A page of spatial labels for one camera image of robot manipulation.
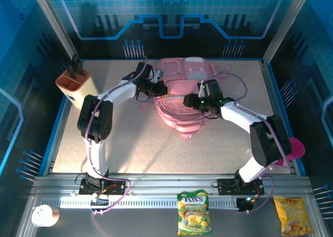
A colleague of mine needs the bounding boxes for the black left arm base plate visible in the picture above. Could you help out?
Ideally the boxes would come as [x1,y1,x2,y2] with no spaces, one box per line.
[79,178,126,196]

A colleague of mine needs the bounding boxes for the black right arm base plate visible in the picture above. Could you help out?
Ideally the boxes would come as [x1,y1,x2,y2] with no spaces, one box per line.
[217,178,265,196]

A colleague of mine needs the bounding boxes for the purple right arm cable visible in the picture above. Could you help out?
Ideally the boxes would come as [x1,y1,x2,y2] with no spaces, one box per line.
[223,71,292,215]

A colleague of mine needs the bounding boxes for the green fruit candy bag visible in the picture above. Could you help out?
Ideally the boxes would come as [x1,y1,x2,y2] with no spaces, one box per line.
[176,189,213,236]

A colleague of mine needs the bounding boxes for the pink plastic goblet cup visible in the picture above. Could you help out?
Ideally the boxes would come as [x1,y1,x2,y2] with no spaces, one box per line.
[275,138,305,167]

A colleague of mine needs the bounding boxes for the yellow snack bag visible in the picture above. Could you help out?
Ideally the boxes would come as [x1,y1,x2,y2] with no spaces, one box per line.
[273,195,315,237]

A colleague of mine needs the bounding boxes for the pink school backpack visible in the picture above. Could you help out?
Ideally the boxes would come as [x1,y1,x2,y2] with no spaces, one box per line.
[140,56,231,140]

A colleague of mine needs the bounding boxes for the aluminium front rail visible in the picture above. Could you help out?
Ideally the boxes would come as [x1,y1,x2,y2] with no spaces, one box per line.
[31,176,313,209]

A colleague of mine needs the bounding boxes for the cream orange knife block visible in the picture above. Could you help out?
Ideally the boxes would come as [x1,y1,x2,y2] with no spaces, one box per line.
[55,69,101,114]

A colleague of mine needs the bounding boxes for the black handled knife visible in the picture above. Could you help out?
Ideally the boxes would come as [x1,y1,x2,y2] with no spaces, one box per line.
[67,54,84,80]

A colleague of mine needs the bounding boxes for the white paper cup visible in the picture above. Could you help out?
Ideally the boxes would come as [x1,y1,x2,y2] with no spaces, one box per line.
[31,204,60,227]

